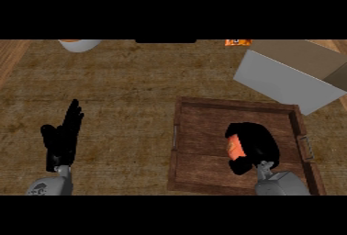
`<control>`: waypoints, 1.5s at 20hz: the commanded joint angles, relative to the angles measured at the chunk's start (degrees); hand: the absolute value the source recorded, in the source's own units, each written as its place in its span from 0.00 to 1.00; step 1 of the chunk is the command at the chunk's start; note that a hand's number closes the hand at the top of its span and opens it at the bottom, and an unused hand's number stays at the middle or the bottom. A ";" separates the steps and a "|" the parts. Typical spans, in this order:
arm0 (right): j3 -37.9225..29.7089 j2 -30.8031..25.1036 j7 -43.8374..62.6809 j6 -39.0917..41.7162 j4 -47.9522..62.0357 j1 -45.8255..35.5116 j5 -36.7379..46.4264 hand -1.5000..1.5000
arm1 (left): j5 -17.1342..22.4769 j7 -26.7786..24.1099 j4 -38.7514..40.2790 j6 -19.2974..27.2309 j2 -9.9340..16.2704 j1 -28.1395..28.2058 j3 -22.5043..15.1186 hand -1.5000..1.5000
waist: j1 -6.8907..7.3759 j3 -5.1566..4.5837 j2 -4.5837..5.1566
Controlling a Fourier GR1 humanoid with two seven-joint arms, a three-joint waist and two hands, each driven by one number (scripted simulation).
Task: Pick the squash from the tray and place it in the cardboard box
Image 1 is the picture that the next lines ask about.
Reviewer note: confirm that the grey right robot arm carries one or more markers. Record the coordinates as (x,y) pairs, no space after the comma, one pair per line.
(278,182)

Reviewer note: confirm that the orange packet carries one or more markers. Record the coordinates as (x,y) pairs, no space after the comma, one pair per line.
(238,42)

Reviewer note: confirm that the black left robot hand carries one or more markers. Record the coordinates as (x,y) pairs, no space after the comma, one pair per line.
(63,137)

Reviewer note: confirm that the brown woven placemat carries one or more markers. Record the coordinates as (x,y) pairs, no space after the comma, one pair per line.
(122,101)

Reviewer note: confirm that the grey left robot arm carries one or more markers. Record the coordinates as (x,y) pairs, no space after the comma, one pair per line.
(52,183)

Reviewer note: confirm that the orange squash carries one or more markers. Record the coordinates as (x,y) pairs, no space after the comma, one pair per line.
(235,148)

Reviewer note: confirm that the white bowl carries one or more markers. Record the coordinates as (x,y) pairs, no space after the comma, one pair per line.
(80,45)

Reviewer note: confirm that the brown wooden tray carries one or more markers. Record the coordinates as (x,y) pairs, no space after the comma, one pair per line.
(212,171)

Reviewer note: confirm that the cardboard box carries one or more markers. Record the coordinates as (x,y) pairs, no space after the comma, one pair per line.
(294,76)

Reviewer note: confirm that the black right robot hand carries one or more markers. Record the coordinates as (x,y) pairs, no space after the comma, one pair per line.
(257,140)

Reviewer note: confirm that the black appliance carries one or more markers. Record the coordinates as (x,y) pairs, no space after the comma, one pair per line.
(166,41)

